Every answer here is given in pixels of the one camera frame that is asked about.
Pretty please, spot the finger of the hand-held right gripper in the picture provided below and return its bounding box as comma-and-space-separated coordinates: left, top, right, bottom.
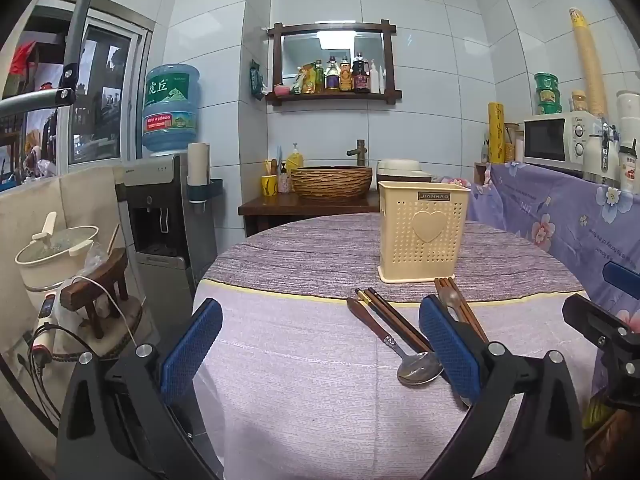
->
602, 259, 640, 287
561, 293, 640, 411

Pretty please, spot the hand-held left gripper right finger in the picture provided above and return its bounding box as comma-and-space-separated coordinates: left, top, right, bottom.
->
417, 294, 585, 480

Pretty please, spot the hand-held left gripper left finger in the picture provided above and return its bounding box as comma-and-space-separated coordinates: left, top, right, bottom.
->
56, 297, 224, 480

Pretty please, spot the wooden-handled metal spoon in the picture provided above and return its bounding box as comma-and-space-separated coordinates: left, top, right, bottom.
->
346, 296, 445, 387

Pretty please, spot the reddish brown wooden chopstick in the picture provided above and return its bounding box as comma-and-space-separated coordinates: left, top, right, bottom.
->
434, 278, 483, 346
440, 277, 491, 345

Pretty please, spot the dark brown chopstick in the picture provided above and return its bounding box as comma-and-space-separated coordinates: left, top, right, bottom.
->
364, 287, 437, 351

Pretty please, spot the dark gold-banded chopstick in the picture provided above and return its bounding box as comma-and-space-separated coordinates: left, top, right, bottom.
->
355, 288, 432, 354

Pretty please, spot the cream perforated utensil holder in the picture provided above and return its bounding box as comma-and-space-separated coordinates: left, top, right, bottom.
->
377, 180, 472, 282

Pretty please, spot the round wooden stool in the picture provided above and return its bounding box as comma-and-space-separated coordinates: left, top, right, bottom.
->
65, 295, 153, 361

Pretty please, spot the purple floral cloth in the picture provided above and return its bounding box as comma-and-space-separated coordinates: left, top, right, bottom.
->
467, 162, 640, 396

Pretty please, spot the printed drink cup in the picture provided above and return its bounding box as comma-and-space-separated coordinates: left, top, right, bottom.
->
619, 144, 640, 194

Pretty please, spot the small wooden chair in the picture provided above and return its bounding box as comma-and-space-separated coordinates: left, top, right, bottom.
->
60, 247, 132, 341

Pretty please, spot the purple striped tablecloth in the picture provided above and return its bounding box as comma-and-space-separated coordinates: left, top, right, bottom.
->
192, 212, 601, 480

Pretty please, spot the grey water dispenser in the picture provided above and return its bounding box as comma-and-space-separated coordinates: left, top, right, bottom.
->
116, 154, 221, 311

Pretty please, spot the white microwave oven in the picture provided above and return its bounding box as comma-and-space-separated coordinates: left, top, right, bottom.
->
522, 112, 603, 173

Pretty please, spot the stack of white cups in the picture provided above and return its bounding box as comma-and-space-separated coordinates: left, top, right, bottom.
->
616, 90, 640, 146

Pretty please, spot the teal cup holder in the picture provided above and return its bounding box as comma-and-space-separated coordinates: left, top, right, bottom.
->
186, 177, 223, 206

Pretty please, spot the white pot with lid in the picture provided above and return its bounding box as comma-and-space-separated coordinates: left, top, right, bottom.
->
15, 211, 101, 291

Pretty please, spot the dark wooden washstand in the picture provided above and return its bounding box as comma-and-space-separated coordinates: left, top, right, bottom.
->
237, 192, 382, 238

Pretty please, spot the glass jar with sticks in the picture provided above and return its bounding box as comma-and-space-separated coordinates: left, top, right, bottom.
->
504, 122, 521, 163

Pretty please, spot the cream and brown rice cooker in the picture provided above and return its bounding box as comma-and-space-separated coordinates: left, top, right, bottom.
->
377, 159, 433, 184

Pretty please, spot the yellow printed roll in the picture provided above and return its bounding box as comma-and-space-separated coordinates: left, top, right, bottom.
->
487, 101, 507, 164

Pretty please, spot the paper cup tube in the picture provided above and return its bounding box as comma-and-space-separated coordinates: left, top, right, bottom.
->
187, 142, 211, 186

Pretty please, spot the woven-pattern basin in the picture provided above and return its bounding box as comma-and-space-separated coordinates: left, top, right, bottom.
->
291, 165, 374, 205

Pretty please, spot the tall stack of paper cups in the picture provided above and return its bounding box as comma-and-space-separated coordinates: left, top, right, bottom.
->
569, 7, 608, 116

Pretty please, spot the bronze faucet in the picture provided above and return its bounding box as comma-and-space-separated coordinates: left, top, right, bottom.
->
346, 139, 370, 167

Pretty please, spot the blue water jug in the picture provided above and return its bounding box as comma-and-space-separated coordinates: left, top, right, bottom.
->
141, 63, 202, 157

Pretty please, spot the green hanging packet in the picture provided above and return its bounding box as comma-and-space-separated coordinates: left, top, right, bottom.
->
249, 60, 266, 101

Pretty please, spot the wooden-framed mirror shelf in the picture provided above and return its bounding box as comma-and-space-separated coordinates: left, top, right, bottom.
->
265, 19, 403, 107

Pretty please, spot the aluminium-framed window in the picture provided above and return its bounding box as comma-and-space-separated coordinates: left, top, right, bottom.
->
67, 7, 156, 168

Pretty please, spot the dark soy sauce bottle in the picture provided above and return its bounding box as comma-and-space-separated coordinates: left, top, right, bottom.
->
351, 52, 371, 93

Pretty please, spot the grey metal pole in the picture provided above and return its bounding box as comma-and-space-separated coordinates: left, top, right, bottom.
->
0, 0, 113, 116

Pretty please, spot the white cable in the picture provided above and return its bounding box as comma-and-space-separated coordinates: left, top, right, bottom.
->
75, 275, 138, 348

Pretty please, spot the black cable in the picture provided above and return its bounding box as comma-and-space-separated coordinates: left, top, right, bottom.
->
17, 325, 66, 426

